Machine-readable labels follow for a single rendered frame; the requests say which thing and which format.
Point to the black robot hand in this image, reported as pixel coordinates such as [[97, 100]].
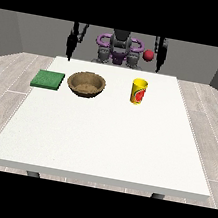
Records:
[[71, 42], [161, 54]]

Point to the yellow cup with melon print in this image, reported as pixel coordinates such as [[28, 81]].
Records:
[[138, 93]]

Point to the dark table leg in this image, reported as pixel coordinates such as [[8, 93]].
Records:
[[157, 196], [33, 174]]

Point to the green square pad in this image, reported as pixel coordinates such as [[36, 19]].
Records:
[[47, 80]]

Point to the grey robot trunk purple rings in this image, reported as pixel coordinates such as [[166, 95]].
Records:
[[118, 53]]

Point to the small red ball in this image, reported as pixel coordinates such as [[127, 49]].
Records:
[[148, 55]]

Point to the brown wooden bowl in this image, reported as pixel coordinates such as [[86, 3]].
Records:
[[85, 85]]

